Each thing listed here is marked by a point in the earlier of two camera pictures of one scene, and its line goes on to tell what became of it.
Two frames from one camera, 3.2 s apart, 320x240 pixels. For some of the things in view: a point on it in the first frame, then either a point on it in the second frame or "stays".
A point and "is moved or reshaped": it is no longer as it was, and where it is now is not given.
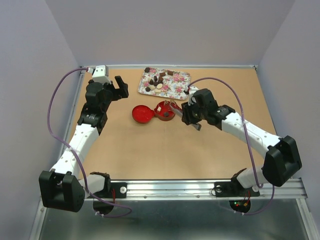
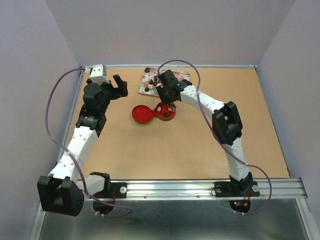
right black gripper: [187, 118] to [165, 100]
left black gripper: [119, 93] stays
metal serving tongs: [178, 110] is moved or reshaped
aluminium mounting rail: [192, 189] stays
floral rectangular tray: [164, 83] stays
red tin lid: [142, 114] stays
